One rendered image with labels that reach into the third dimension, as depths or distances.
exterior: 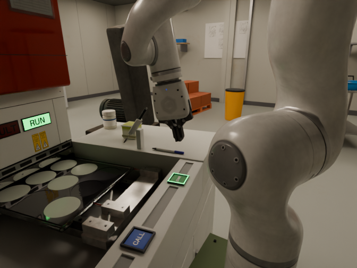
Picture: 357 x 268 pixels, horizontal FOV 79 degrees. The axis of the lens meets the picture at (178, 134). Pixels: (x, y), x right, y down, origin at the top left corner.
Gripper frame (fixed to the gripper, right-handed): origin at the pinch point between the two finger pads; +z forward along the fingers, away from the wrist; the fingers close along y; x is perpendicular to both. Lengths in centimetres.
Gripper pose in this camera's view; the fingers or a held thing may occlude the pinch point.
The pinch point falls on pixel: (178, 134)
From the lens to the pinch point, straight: 65.2
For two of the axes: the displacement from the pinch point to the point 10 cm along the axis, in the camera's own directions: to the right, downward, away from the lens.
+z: 1.9, 9.5, 2.6
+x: 3.3, -3.1, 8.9
